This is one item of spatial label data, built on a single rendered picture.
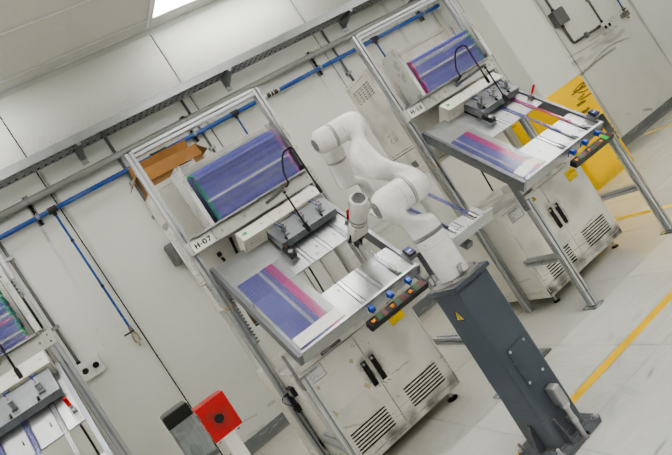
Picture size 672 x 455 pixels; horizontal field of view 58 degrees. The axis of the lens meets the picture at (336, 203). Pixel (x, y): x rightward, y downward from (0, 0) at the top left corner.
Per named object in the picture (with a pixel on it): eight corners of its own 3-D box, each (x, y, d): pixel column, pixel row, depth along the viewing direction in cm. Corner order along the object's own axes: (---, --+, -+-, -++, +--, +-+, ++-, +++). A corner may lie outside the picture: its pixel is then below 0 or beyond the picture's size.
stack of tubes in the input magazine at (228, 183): (301, 170, 315) (273, 126, 314) (219, 220, 293) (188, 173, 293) (294, 176, 326) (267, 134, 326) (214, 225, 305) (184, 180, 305)
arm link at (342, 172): (346, 143, 270) (370, 199, 283) (322, 163, 262) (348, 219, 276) (360, 144, 263) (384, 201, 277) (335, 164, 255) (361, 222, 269)
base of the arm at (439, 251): (488, 259, 218) (460, 216, 218) (454, 288, 209) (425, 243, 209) (458, 267, 235) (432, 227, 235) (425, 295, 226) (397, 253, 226)
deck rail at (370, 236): (420, 273, 280) (420, 263, 276) (417, 275, 279) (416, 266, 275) (323, 205, 325) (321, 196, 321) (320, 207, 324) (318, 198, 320)
